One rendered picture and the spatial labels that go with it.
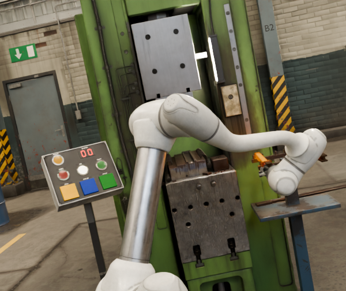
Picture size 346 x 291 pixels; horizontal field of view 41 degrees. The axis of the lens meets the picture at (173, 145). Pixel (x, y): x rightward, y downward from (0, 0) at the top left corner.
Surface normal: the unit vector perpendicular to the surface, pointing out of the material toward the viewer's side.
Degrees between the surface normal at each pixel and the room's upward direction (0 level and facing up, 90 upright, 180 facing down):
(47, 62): 90
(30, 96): 90
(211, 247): 90
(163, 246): 90
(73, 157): 60
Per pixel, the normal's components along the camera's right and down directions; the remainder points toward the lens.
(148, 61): 0.04, 0.11
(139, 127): -0.76, -0.15
